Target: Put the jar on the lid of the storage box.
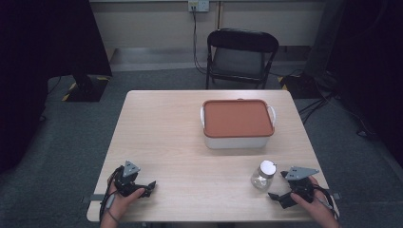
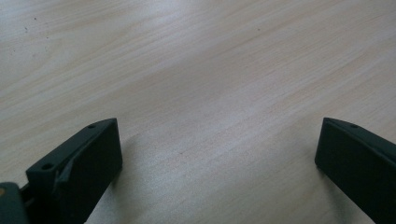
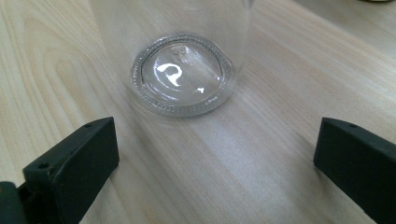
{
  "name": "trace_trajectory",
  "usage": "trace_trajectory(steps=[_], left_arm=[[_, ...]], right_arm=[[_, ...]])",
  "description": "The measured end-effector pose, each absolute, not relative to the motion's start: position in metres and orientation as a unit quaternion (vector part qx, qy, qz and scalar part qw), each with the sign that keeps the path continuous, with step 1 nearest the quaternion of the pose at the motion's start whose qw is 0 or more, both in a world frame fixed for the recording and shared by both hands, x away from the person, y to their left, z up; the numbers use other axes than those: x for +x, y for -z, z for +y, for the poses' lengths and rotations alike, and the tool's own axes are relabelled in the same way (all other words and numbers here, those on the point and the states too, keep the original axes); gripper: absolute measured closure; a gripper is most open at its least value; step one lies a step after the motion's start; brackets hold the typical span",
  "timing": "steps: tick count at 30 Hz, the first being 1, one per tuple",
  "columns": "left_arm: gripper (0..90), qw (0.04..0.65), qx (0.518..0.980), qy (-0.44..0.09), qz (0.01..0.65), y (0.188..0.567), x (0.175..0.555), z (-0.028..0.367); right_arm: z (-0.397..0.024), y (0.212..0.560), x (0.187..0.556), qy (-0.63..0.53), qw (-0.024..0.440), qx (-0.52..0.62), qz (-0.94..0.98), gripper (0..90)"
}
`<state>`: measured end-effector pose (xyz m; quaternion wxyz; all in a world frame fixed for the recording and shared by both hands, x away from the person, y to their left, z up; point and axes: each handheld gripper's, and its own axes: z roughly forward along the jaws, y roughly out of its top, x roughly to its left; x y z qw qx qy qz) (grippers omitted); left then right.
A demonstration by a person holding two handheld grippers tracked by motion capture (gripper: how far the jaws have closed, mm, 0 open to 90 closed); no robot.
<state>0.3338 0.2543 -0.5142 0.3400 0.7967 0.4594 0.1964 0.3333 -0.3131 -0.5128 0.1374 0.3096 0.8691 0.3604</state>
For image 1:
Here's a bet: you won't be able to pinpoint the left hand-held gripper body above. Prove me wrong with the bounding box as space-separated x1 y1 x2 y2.
112 160 144 198

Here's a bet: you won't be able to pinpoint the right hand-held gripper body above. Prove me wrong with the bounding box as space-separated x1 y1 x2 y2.
284 165 316 204

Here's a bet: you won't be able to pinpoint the glass jar with white lid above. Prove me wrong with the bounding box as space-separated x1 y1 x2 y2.
250 160 278 191

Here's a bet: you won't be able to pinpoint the white storage box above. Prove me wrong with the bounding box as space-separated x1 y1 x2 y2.
199 98 278 150

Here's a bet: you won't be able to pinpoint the orange box lid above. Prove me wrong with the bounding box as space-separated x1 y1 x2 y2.
201 98 276 139

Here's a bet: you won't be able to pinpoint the person's left hand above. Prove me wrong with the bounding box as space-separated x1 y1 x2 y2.
100 176 146 228

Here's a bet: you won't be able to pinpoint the person's right hand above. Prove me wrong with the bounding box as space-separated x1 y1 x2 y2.
290 175 340 228

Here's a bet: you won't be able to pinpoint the black stand base yellow stripes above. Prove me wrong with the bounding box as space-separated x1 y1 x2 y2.
277 73 322 100
61 73 111 104

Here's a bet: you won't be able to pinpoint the black folding chair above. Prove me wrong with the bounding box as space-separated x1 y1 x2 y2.
205 28 280 90

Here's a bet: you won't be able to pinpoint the dark curtain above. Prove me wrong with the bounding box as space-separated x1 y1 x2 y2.
326 0 403 160
0 0 113 175

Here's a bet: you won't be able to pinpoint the right hand-held gripper cable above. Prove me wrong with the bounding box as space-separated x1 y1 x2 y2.
312 182 340 220

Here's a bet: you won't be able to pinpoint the hand-held gripper cable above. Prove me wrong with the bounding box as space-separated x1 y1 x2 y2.
312 182 340 220
98 165 125 224

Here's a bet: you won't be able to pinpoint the left hand-held gripper cable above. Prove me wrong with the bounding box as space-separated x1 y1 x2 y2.
98 165 125 224

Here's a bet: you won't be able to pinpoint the black floor cables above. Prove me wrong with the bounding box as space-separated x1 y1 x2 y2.
297 89 378 141

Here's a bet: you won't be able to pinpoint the black wall socket cable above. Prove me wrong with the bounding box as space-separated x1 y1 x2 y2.
190 9 209 76

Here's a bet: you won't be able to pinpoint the white wall socket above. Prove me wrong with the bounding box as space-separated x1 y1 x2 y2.
187 0 210 13

